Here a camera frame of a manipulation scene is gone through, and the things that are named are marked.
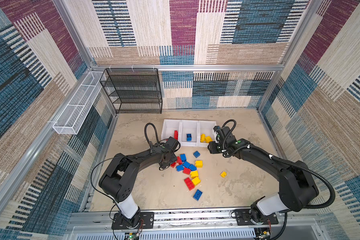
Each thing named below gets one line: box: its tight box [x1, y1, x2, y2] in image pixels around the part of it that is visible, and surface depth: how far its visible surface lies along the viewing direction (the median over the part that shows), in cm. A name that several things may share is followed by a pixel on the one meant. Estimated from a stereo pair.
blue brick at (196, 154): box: [193, 150, 201, 159], surface depth 97 cm
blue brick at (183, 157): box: [180, 153, 187, 163], surface depth 95 cm
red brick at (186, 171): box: [182, 167, 191, 175], surface depth 91 cm
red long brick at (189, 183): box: [184, 177, 196, 191], surface depth 85 cm
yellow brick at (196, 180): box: [191, 176, 201, 186], surface depth 85 cm
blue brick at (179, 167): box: [175, 164, 184, 172], surface depth 92 cm
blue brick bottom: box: [193, 189, 203, 201], surface depth 83 cm
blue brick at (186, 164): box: [182, 161, 191, 169], surface depth 93 cm
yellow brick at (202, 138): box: [200, 133, 206, 143], surface depth 103 cm
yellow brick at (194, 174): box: [190, 170, 199, 179], surface depth 88 cm
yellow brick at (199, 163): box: [195, 160, 203, 168], surface depth 91 cm
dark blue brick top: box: [186, 133, 192, 142], surface depth 103 cm
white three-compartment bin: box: [161, 119, 217, 147], surface depth 104 cm
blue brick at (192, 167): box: [188, 164, 197, 171], surface depth 91 cm
